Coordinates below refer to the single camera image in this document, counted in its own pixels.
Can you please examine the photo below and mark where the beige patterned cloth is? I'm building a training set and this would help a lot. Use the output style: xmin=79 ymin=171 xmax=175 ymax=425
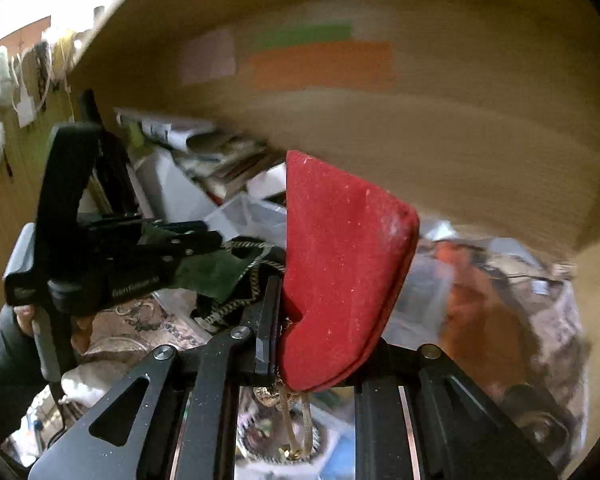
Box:
xmin=60 ymin=296 xmax=217 ymax=411

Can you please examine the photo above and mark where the pink sticky note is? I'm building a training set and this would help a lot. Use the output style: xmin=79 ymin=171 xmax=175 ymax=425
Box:
xmin=179 ymin=29 xmax=238 ymax=87

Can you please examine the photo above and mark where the person's left hand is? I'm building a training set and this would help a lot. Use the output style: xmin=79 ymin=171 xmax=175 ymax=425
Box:
xmin=13 ymin=304 xmax=37 ymax=338

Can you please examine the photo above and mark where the gold drawstring cord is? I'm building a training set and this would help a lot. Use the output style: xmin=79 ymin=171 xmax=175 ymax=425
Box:
xmin=252 ymin=379 xmax=314 ymax=461

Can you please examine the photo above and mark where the wooden board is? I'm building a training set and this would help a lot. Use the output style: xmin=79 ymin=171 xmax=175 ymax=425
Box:
xmin=66 ymin=0 xmax=600 ymax=263

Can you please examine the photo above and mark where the clear plastic box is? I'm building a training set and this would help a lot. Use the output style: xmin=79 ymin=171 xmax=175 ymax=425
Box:
xmin=202 ymin=194 xmax=288 ymax=252

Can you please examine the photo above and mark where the stack of books and papers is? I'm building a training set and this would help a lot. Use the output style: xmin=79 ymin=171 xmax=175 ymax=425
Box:
xmin=115 ymin=106 xmax=282 ymax=202

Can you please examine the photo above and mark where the orange sticky note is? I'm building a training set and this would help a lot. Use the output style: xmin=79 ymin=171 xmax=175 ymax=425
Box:
xmin=247 ymin=41 xmax=397 ymax=93

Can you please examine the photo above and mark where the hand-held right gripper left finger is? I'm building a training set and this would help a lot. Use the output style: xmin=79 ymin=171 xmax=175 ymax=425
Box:
xmin=29 ymin=276 xmax=283 ymax=480

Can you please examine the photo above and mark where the white box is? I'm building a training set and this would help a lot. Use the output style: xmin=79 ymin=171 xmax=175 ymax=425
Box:
xmin=136 ymin=151 xmax=217 ymax=224

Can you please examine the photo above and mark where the clear plastic bag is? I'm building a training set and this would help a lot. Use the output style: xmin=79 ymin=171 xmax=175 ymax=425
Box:
xmin=384 ymin=219 xmax=591 ymax=468

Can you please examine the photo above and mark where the orange cloth item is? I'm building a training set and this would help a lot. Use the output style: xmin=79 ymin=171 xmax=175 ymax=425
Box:
xmin=429 ymin=240 xmax=533 ymax=388

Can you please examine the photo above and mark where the green sticky note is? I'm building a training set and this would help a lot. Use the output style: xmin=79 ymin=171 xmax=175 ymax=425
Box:
xmin=254 ymin=22 xmax=356 ymax=52

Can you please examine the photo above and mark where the dark green drawstring pouch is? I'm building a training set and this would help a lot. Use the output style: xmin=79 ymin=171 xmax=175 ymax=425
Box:
xmin=140 ymin=221 xmax=287 ymax=332

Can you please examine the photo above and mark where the person's left forearm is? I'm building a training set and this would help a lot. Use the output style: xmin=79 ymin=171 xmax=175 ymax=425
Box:
xmin=0 ymin=305 xmax=56 ymax=448

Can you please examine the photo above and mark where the red velvet pouch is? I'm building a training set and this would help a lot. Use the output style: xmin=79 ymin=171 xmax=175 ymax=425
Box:
xmin=278 ymin=149 xmax=421 ymax=394

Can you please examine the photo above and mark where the white hanging tag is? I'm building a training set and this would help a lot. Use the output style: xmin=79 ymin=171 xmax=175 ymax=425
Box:
xmin=16 ymin=85 xmax=37 ymax=129

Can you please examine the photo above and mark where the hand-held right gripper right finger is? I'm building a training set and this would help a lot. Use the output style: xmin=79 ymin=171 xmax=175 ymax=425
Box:
xmin=355 ymin=342 xmax=557 ymax=480

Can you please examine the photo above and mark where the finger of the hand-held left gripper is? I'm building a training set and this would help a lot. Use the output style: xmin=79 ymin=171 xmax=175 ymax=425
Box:
xmin=105 ymin=231 xmax=226 ymax=268
xmin=82 ymin=214 xmax=212 ymax=237

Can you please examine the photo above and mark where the white plush toy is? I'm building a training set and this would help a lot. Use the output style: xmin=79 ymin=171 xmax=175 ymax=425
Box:
xmin=0 ymin=46 xmax=15 ymax=107

